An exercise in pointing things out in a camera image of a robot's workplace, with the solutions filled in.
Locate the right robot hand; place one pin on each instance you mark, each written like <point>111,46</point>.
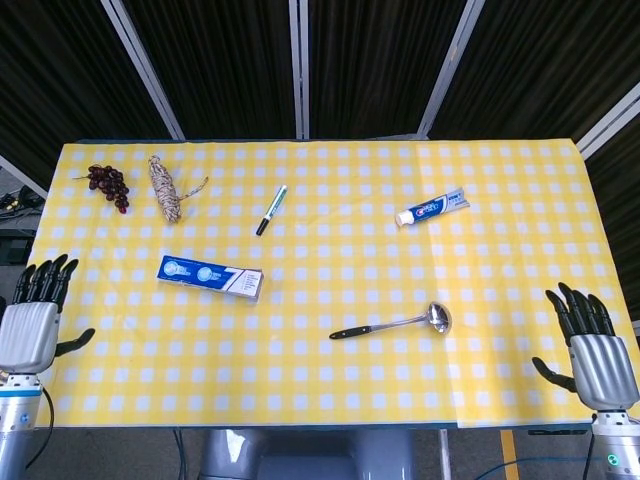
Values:
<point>597,365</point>

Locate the blue white toothpaste box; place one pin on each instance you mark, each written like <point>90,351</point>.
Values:
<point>210,277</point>

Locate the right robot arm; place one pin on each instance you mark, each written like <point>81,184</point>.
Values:
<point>617,445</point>

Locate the dark red grape bunch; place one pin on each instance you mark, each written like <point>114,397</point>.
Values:
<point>107,182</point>

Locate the toothpaste tube with blue label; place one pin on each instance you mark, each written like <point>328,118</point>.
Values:
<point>432,207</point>

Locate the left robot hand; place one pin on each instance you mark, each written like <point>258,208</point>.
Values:
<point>27,330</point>

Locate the yellow white checkered tablecloth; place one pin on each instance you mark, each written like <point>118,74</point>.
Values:
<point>320,310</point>

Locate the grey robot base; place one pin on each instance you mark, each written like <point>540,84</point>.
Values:
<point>310,452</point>

